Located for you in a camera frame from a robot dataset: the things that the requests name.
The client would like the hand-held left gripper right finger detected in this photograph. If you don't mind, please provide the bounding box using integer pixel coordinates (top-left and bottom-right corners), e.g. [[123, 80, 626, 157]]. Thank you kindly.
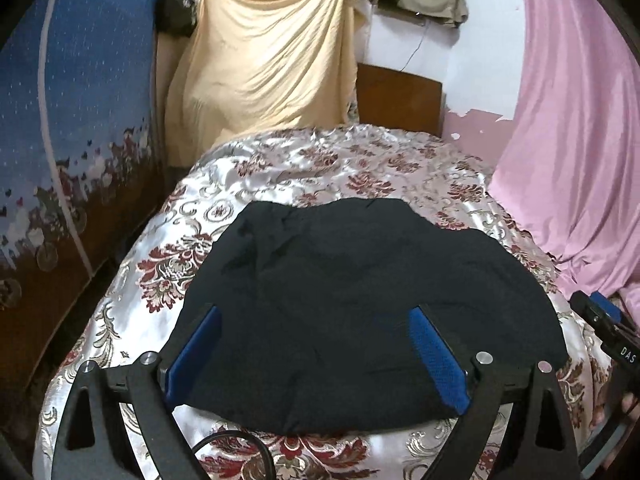
[[406, 304, 582, 480]]

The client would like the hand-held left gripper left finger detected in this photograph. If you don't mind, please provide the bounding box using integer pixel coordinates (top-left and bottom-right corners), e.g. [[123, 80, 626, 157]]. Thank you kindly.
[[50, 304, 223, 480]]

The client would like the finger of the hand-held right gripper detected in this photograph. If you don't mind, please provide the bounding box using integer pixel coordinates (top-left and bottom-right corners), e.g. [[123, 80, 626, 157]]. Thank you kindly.
[[570, 290, 626, 333]]

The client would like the black padded jacket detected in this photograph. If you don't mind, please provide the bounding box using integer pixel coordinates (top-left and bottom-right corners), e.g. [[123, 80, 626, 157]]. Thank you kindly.
[[179, 197, 568, 435]]

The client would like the person's right hand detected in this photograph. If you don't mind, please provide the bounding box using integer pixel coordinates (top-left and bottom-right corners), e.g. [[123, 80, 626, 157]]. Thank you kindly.
[[621, 389, 640, 427]]

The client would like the pink curtain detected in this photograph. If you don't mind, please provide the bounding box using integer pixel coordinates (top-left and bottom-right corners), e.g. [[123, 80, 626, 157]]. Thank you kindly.
[[487, 0, 640, 302]]

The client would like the floral satin bedspread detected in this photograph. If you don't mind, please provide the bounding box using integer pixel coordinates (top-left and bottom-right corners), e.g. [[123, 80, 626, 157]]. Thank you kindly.
[[32, 125, 615, 480]]

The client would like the wooden headboard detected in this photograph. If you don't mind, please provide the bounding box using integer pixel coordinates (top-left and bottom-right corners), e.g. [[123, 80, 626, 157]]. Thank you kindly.
[[356, 62, 445, 138]]

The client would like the blue printed curtain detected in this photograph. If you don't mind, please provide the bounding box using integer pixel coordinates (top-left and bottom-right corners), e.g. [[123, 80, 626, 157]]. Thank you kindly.
[[0, 0, 168, 391]]

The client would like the yellow hanging cloth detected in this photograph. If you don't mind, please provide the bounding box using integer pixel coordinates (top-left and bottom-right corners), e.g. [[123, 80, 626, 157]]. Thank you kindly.
[[165, 0, 372, 168]]

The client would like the black hanging bag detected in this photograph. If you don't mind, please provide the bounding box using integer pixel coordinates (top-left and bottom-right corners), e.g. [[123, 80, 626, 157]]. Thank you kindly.
[[156, 0, 197, 39]]

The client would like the black cable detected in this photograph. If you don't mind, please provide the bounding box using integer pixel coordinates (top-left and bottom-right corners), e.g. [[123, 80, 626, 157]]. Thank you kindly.
[[190, 427, 277, 480]]

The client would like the thin wall cable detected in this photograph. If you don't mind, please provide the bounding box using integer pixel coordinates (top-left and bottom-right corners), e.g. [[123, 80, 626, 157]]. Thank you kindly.
[[399, 20, 432, 74]]

